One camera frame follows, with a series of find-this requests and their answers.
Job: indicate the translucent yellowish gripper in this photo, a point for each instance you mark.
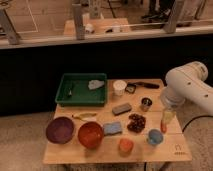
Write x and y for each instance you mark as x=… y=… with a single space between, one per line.
x=168 y=115

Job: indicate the yellow banana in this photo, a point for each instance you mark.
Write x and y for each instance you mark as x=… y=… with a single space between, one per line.
x=85 y=116

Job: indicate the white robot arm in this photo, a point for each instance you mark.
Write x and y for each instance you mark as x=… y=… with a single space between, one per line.
x=186 y=82

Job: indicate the orange bowl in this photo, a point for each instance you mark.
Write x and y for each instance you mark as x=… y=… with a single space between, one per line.
x=90 y=135

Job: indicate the purple bowl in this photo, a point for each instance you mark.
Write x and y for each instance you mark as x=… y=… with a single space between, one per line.
x=60 y=130

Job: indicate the orange carrot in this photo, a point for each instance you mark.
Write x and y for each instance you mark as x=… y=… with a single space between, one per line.
x=163 y=127

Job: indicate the metal cup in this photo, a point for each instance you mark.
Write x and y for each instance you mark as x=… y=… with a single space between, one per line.
x=146 y=103

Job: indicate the light blue cup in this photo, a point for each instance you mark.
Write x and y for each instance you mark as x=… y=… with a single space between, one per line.
x=155 y=137

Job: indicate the small black square object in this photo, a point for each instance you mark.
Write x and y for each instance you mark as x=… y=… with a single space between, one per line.
x=130 y=88

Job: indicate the dark grey rectangular block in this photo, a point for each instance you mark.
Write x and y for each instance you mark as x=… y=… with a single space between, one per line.
x=121 y=109

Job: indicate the orange cup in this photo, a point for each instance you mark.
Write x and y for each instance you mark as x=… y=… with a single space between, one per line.
x=126 y=145

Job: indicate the white paper cup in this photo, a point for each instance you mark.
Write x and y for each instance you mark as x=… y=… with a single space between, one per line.
x=119 y=87

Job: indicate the blue sponge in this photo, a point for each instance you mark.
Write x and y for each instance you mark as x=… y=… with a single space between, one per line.
x=112 y=128

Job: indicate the grey crumpled cloth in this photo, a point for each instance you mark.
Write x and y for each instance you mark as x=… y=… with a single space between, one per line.
x=95 y=84

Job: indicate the green plastic tray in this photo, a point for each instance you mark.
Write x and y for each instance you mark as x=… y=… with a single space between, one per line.
x=82 y=95

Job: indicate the small dark object in tray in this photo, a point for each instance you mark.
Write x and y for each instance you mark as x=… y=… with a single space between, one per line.
x=70 y=90

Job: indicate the background wooden table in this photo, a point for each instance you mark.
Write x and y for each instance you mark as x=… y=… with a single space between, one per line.
x=100 y=26

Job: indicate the white object on background table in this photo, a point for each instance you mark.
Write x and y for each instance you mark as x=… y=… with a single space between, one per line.
x=89 y=28

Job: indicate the black handled tool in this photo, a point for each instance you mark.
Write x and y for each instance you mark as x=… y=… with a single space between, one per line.
x=145 y=84

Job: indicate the right grey metal post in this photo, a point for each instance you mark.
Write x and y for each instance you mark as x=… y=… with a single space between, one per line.
x=170 y=26

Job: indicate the grey metal post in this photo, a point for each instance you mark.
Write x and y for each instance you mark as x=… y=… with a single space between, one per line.
x=5 y=22
x=170 y=26
x=78 y=22

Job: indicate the middle grey metal post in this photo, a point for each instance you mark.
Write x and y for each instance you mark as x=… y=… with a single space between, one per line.
x=78 y=22

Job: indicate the left grey metal post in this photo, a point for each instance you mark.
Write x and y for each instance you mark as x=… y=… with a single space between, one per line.
x=5 y=22

